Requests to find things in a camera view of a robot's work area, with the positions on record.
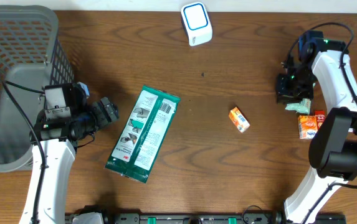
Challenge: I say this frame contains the light green wipes pack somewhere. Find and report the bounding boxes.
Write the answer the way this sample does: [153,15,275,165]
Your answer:
[285,98,312,115]

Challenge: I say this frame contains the green 3M product pouch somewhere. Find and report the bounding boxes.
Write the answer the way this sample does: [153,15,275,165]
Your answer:
[105,86,181,184]

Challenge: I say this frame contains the red Nescafe stick box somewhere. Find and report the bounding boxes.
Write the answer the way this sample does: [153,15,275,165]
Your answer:
[314,110,325,129]

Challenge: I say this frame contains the orange white small packet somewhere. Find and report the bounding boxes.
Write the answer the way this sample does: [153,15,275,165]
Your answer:
[298,115,318,139]

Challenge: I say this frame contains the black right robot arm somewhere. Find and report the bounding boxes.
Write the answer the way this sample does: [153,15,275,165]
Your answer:
[275,35,357,223]

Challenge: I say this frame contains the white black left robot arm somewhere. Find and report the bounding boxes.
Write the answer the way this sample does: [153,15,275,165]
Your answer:
[20,82,119,223]

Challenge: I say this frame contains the white cube barcode scanner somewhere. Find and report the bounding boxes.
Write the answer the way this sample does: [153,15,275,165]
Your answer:
[181,2,213,47]

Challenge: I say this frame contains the grey plastic shopping basket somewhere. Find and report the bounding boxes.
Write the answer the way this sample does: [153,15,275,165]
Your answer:
[0,6,74,172]

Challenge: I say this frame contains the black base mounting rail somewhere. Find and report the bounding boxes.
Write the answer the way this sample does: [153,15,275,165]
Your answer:
[64,212,347,224]

